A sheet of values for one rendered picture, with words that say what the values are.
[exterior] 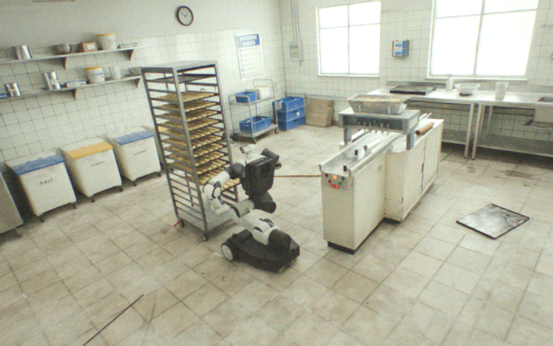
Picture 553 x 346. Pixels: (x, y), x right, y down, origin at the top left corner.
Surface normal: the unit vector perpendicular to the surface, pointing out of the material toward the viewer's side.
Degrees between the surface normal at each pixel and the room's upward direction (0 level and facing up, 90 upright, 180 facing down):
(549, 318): 0
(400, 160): 90
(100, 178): 94
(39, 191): 90
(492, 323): 0
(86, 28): 90
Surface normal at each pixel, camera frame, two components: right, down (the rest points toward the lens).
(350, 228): -0.62, 0.37
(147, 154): 0.72, 0.24
